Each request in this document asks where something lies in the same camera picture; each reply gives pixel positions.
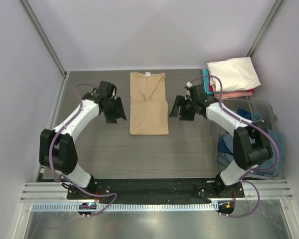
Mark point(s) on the aluminium frame rail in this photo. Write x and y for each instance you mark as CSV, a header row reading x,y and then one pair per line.
x,y
54,192

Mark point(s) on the teal folded t shirt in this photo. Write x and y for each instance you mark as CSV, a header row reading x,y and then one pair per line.
x,y
206,82

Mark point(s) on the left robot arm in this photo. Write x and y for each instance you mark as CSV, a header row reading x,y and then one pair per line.
x,y
57,149

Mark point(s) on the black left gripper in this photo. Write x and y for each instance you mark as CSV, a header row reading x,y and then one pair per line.
x,y
119,112

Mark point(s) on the white folded t shirt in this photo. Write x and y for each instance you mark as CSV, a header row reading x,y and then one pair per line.
x,y
235,73

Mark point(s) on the grey blue t shirt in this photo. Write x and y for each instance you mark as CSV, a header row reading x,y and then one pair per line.
x,y
251,147

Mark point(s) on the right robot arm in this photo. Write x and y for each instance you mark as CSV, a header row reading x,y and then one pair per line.
x,y
230,121

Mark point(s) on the white slotted cable duct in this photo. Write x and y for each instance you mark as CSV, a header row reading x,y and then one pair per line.
x,y
92,207

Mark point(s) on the dark blue t shirt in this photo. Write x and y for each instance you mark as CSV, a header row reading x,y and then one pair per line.
x,y
226,141

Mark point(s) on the right aluminium corner post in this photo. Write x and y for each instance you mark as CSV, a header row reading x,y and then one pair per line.
x,y
264,29

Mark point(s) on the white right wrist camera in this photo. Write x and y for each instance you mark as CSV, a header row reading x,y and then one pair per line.
x,y
188,84

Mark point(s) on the beige t shirt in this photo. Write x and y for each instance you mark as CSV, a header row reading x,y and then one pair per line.
x,y
148,104

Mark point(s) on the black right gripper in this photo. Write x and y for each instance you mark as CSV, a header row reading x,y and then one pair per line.
x,y
179,100

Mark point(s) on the clear plastic bin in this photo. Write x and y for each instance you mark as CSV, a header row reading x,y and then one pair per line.
x,y
265,110

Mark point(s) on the left aluminium corner post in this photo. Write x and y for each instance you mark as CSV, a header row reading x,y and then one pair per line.
x,y
40,31

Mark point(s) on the aluminium corner post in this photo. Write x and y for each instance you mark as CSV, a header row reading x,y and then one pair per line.
x,y
40,31
264,29

